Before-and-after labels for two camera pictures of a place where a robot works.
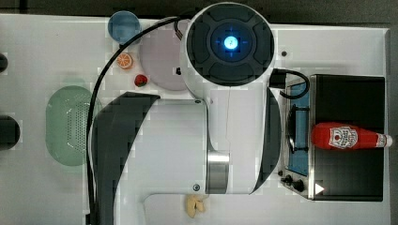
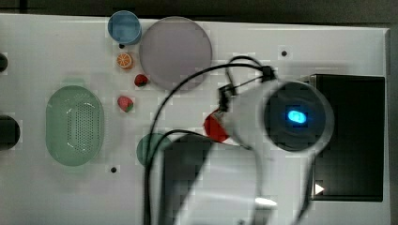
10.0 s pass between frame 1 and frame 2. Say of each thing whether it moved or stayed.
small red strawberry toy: stayed
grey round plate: stayed
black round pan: stayed
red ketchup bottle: moved
